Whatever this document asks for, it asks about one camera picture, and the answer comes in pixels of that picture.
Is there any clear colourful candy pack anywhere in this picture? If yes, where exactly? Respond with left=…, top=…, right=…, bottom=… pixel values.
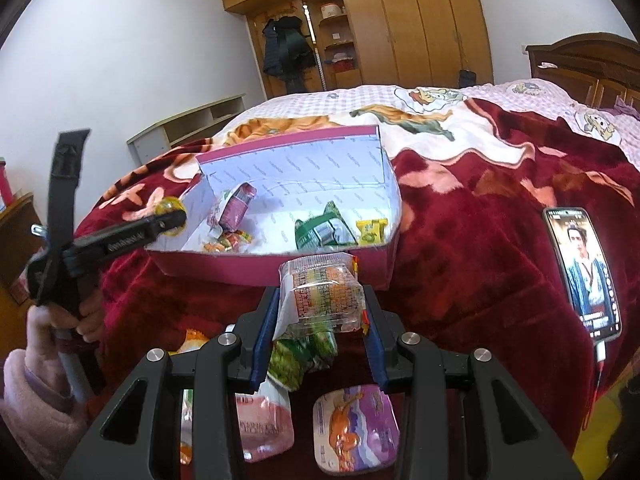
left=273, top=252, right=366, bottom=340

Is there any pink peach drink pouch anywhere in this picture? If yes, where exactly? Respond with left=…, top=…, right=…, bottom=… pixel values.
left=235, top=377, right=294, bottom=463

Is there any pink jelly drink pouch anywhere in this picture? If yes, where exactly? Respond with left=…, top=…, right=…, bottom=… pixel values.
left=207, top=182, right=257, bottom=232

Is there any pink fleece sleeve forearm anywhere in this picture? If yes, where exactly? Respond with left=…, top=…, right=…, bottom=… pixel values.
left=1, top=349, right=88, bottom=479

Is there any left hand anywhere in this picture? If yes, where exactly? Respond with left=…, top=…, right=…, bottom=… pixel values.
left=25, top=289, right=104, bottom=394

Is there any green leafy snack packet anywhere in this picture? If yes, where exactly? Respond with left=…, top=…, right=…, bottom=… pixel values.
left=267, top=330, right=337, bottom=392

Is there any wooden side cabinet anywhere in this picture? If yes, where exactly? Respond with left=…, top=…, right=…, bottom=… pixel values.
left=0, top=193, right=42, bottom=363

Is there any yellow green snack packet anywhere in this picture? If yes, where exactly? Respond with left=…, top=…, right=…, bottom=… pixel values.
left=170, top=328, right=208, bottom=467

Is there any red plastic cup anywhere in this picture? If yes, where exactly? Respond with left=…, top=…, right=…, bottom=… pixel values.
left=0, top=157, right=14, bottom=210

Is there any purple cartoon pudding cup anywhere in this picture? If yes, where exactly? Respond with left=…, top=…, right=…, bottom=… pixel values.
left=312, top=385, right=400, bottom=476

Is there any small yellow snack packet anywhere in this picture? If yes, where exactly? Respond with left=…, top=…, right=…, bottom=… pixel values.
left=356, top=218, right=388, bottom=246

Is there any dark red floral blanket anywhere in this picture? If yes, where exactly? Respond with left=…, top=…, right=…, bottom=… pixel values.
left=77, top=99, right=639, bottom=454

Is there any pink cardboard box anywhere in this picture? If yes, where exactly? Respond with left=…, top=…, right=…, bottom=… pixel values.
left=148, top=126, right=401, bottom=289

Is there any grey open shelf unit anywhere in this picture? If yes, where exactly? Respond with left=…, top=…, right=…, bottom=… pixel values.
left=127, top=94, right=245, bottom=166

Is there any smartphone with lit screen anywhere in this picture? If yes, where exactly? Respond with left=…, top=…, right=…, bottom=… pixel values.
left=542, top=207, right=623, bottom=344

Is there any pink checked bedsheet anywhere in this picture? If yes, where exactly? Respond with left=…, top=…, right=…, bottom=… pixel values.
left=213, top=78, right=639, bottom=165

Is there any black bag on bed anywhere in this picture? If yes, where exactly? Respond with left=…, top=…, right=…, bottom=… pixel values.
left=458, top=70, right=477, bottom=89

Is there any dark hanging coat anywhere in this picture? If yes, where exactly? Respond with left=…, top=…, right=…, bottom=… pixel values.
left=262, top=15, right=317, bottom=94

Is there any wooden wardrobe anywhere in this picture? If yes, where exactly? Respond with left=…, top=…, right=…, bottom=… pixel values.
left=222, top=0, right=494, bottom=88

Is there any dark wooden headboard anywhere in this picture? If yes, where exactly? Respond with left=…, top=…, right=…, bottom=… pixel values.
left=525, top=32, right=640, bottom=110

